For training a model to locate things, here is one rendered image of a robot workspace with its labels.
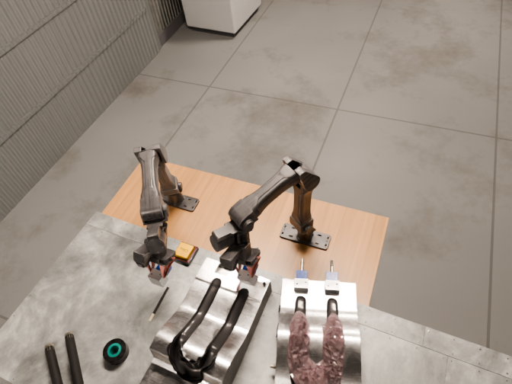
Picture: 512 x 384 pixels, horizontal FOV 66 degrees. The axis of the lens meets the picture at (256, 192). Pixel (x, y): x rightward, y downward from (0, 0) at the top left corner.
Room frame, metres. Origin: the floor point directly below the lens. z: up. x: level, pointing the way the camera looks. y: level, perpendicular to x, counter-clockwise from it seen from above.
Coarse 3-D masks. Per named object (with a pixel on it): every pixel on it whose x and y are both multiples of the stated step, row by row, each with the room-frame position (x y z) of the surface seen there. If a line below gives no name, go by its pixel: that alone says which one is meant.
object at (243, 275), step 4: (244, 268) 0.68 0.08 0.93; (256, 268) 0.68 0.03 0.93; (240, 272) 0.66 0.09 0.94; (244, 272) 0.66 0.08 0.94; (248, 272) 0.65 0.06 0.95; (240, 276) 0.65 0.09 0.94; (244, 276) 0.65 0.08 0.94; (248, 276) 0.64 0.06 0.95; (256, 276) 0.66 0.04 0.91; (240, 280) 0.65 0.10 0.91; (244, 280) 0.63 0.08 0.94; (248, 280) 0.62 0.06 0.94; (252, 280) 0.63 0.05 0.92; (252, 284) 0.63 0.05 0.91
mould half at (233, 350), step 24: (216, 264) 0.73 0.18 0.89; (192, 288) 0.65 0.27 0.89; (240, 288) 0.63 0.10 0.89; (264, 288) 0.62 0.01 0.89; (192, 312) 0.56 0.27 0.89; (216, 312) 0.55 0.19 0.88; (168, 336) 0.48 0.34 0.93; (192, 336) 0.47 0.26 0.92; (240, 336) 0.46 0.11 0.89; (168, 360) 0.41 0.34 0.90; (216, 360) 0.38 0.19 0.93; (240, 360) 0.40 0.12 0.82
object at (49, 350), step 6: (48, 348) 0.53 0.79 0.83; (54, 348) 0.53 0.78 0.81; (48, 354) 0.51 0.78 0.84; (54, 354) 0.51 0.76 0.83; (48, 360) 0.48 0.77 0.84; (54, 360) 0.48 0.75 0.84; (54, 366) 0.46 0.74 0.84; (54, 372) 0.44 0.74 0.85; (54, 378) 0.42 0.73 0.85; (60, 378) 0.42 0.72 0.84
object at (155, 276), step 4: (152, 268) 0.71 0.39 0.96; (156, 268) 0.72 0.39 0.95; (152, 272) 0.70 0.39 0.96; (156, 272) 0.69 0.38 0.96; (160, 272) 0.69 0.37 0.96; (168, 272) 0.71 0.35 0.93; (148, 276) 0.68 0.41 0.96; (152, 276) 0.68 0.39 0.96; (156, 276) 0.68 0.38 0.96; (160, 276) 0.68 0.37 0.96; (152, 280) 0.68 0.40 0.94; (156, 280) 0.66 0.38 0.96; (160, 280) 0.66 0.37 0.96; (164, 280) 0.67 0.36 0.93; (156, 284) 0.67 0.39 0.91; (160, 284) 0.66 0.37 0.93; (164, 284) 0.67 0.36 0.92
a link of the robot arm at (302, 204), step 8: (296, 184) 0.85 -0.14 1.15; (296, 192) 0.84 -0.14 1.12; (304, 192) 0.82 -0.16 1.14; (296, 200) 0.84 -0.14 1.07; (304, 200) 0.83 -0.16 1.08; (296, 208) 0.84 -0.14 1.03; (304, 208) 0.83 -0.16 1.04; (296, 216) 0.83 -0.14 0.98; (304, 216) 0.82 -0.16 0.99; (296, 224) 0.83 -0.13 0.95; (304, 224) 0.82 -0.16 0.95; (312, 224) 0.83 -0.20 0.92; (304, 232) 0.81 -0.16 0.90
